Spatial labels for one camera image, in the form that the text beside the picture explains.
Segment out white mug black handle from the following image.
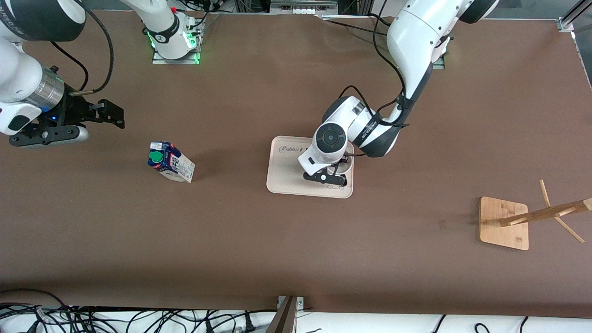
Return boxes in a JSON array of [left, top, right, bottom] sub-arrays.
[[334, 157, 355, 176]]

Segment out blue milk carton green cap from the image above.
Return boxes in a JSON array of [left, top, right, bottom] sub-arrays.
[[147, 141, 196, 184]]

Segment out wooden cup rack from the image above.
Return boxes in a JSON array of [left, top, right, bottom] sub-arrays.
[[479, 179, 592, 251]]

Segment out beige rabbit print tray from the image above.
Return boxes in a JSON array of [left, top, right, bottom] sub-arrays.
[[266, 136, 355, 199]]

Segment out grey power strip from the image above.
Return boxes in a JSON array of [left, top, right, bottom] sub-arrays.
[[271, 0, 338, 15]]

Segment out dark diagonal beam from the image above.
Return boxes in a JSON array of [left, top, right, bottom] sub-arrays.
[[266, 296, 297, 333]]

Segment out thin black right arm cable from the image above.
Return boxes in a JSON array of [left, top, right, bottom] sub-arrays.
[[50, 42, 89, 92]]

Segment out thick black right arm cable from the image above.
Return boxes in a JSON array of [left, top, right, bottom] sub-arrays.
[[69, 0, 114, 96]]

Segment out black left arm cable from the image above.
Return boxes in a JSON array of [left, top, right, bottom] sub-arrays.
[[341, 14, 410, 159]]

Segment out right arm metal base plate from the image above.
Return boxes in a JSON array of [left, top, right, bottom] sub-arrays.
[[152, 14, 201, 65]]

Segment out black cable on tabletop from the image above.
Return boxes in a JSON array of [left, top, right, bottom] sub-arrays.
[[319, 13, 394, 40]]

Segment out small metal table bracket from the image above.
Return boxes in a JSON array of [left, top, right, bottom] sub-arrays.
[[277, 296, 306, 311]]

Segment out tangled black floor cables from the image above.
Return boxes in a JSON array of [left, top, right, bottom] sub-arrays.
[[0, 289, 278, 333]]

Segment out aluminium profile post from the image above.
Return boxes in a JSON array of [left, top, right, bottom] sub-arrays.
[[557, 0, 592, 33]]

